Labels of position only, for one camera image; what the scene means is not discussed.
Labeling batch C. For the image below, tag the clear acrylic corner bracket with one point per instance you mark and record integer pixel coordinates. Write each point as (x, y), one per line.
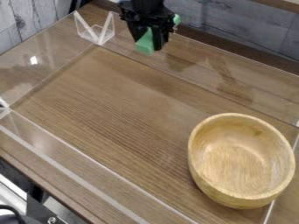
(96, 34)

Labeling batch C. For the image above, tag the black metal bracket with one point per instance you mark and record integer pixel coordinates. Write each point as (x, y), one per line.
(40, 212)

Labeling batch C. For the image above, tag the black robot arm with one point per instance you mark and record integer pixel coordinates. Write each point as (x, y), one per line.
(143, 5)

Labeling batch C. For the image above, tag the green rectangular block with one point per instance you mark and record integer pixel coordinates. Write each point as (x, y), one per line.
(144, 44)

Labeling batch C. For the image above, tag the wooden bowl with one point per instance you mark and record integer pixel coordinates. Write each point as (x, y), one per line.
(241, 160)

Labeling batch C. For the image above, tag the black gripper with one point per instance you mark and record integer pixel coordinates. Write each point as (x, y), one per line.
(159, 19)

